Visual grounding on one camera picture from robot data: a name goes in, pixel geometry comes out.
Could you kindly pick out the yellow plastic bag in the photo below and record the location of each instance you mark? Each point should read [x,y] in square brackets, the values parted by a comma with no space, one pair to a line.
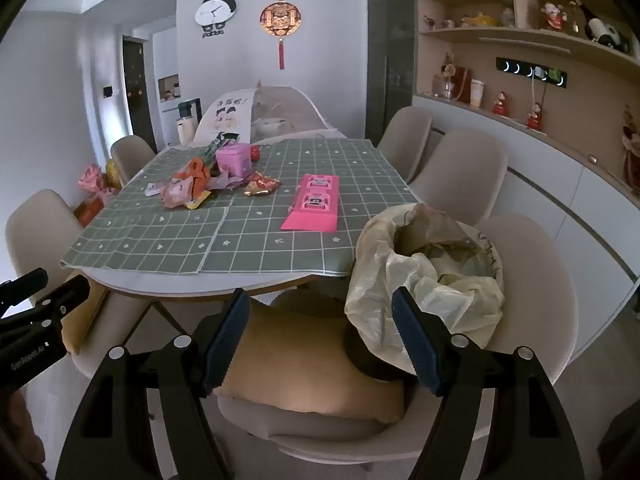
[113,172]

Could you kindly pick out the yellow teapot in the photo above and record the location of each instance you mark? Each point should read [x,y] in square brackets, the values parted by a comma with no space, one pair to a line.
[480,21]

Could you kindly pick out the pale ceramic jar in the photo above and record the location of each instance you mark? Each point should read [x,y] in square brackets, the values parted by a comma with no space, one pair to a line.
[508,15]

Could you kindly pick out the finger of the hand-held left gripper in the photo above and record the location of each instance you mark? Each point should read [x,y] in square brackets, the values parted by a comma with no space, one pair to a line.
[70,292]
[25,284]

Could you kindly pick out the black bin with plastic liner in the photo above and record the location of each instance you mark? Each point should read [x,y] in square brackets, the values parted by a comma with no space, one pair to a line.
[400,260]

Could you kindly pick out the dark glass cabinet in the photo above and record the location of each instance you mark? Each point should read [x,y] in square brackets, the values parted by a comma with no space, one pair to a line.
[390,60]

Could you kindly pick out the tan seat cushion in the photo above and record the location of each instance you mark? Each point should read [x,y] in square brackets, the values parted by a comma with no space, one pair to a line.
[300,370]

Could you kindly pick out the white sideboard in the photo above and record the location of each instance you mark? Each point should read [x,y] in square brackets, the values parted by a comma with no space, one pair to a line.
[550,185]

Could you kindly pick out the yellow seat cushion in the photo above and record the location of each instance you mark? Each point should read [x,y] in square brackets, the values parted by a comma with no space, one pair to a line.
[82,320]

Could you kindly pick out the small red doll figurine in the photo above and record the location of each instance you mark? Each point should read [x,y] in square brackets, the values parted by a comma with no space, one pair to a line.
[535,119]
[500,105]

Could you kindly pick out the orange snack wrapper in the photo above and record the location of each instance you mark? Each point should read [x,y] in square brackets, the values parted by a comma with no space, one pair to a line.
[192,172]

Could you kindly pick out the orange cardboard box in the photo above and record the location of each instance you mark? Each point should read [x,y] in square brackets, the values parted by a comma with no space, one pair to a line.
[90,212]

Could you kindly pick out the long green gold snack wrapper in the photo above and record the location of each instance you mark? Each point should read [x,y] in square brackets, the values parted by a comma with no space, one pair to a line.
[215,147]

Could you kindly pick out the red gold candy wrapper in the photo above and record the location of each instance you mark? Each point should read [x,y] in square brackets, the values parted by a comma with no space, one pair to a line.
[260,183]

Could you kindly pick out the green checked table mat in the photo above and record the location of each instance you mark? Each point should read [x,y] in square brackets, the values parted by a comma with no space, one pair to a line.
[310,255]
[150,230]

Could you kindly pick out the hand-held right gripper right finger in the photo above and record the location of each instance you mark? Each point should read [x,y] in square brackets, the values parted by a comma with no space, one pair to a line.
[417,345]

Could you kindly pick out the glass jar with flowers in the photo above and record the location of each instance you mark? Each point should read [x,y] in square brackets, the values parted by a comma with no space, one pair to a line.
[450,82]

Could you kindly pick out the yellow snack packet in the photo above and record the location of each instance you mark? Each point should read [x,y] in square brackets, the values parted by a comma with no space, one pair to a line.
[199,201]

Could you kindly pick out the flat pink rectangular box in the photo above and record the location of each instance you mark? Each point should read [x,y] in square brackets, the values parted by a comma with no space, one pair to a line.
[310,205]

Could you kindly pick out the white paper scrap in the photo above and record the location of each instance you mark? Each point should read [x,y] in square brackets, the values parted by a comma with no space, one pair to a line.
[152,189]

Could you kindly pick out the dark door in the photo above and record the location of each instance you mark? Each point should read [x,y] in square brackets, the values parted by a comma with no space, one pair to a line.
[135,100]

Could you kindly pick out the wooden wall shelf unit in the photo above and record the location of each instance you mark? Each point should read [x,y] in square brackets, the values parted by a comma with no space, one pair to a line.
[590,110]

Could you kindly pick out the red round tasselled wall ornament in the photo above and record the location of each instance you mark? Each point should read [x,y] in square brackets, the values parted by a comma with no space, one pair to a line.
[279,19]

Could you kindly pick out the beige shell chair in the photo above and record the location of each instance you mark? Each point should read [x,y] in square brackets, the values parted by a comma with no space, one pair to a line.
[530,270]
[132,157]
[405,135]
[35,230]
[350,452]
[460,170]

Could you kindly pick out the pink gift bag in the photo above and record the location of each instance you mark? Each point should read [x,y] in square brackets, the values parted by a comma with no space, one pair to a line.
[108,196]
[92,178]

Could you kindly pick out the cream tumbler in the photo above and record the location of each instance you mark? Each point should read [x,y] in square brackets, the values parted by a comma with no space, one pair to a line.
[477,94]

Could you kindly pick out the panda plush toy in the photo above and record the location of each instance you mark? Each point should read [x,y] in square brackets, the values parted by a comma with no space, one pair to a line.
[610,37]

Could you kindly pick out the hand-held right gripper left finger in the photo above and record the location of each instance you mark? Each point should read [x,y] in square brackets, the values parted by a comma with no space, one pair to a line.
[225,347]

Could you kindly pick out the panda wall clock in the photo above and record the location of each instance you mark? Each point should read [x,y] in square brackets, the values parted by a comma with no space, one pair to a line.
[215,10]

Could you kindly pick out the pink cube box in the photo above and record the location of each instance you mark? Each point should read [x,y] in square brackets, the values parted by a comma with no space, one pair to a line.
[232,160]

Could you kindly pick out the large costumed doll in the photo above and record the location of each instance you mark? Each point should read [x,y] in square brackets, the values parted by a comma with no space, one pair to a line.
[631,150]

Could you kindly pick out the black power strip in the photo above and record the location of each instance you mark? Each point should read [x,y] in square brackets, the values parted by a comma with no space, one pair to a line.
[520,69]

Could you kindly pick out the red seated figurine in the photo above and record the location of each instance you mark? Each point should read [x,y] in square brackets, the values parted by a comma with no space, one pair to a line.
[555,19]

